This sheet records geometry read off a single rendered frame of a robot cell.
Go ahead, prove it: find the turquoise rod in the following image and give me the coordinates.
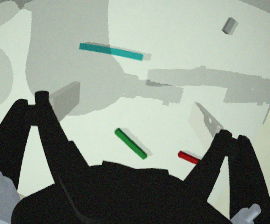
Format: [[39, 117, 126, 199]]
[[79, 43, 143, 61]]

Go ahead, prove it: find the green rod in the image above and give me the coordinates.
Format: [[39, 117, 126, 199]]
[[114, 128, 147, 160]]

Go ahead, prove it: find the red rod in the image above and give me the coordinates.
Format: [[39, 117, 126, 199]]
[[178, 151, 200, 164]]

